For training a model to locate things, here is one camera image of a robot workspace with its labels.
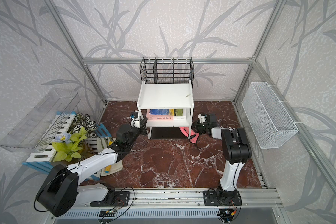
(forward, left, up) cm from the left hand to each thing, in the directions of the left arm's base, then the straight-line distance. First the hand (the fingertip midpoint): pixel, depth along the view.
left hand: (146, 118), depth 83 cm
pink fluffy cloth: (+1, -25, -15) cm, 29 cm away
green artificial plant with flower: (-18, +38, 0) cm, 42 cm away
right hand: (+5, -26, -14) cm, 30 cm away
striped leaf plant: (-5, +35, +3) cm, 36 cm away
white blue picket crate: (-26, +42, +5) cm, 50 cm away
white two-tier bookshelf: (-1, -13, +13) cm, 18 cm away
